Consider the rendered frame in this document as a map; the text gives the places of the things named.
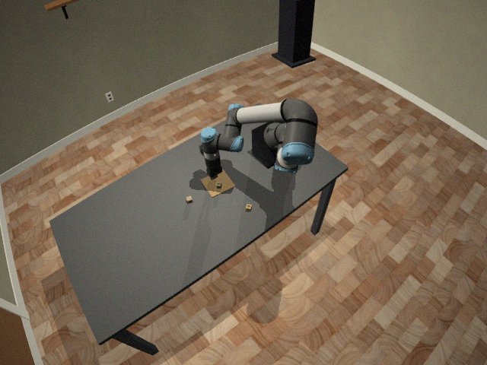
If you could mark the tan flat mat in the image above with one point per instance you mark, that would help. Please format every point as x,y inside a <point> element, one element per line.
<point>222,178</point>

